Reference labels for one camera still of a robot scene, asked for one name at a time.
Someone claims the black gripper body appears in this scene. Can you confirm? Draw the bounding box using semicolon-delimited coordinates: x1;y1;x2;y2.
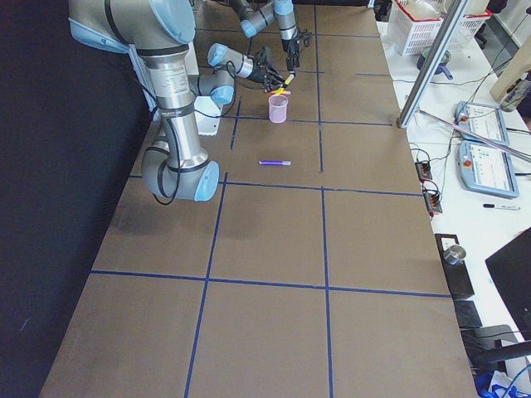
248;46;275;90
282;37;300;58

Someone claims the yellow highlighter pen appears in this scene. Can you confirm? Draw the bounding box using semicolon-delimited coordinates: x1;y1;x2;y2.
274;74;295;95

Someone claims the purple highlighter pen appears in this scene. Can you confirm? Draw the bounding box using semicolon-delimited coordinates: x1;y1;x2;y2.
258;159;292;167

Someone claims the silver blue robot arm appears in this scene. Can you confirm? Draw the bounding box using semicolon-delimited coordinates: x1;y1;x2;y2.
228;0;301;73
68;1;287;205

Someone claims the pink mesh pen holder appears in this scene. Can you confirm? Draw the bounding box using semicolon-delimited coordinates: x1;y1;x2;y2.
268;95;289;124

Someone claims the black marker pen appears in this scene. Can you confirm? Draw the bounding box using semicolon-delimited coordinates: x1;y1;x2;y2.
482;203;521;211

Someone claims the white plastic basket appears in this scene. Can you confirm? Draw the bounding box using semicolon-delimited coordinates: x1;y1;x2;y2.
387;1;492;56

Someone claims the blue pot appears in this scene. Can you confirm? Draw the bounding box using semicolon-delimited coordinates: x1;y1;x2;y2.
417;46;454;79

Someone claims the orange black connector board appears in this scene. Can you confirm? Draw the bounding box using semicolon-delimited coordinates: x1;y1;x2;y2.
415;160;432;181

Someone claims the far teach pendant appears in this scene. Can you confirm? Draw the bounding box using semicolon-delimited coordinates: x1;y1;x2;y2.
455;101;509;146

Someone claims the teach pendant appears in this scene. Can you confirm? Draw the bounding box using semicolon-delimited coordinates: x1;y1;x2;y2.
455;101;509;146
458;140;519;199

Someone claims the near teach pendant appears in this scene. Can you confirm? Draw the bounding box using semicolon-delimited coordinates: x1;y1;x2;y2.
458;140;519;199

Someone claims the small metal cup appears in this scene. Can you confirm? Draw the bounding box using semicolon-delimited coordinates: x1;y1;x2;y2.
443;245;466;265

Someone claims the black box under cup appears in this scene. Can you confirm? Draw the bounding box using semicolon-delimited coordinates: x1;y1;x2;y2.
435;233;475;300

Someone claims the black monitor corner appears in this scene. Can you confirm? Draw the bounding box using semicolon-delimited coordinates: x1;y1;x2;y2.
485;233;531;340

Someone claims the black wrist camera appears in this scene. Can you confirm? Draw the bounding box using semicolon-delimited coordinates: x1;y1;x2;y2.
299;29;313;47

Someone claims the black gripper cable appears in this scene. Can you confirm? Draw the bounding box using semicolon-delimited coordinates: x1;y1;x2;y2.
152;61;250;206

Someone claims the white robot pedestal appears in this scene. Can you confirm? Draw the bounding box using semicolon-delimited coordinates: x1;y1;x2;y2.
194;96;223;136

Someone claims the aluminium frame post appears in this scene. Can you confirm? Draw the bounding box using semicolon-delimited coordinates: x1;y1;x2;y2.
397;0;469;129

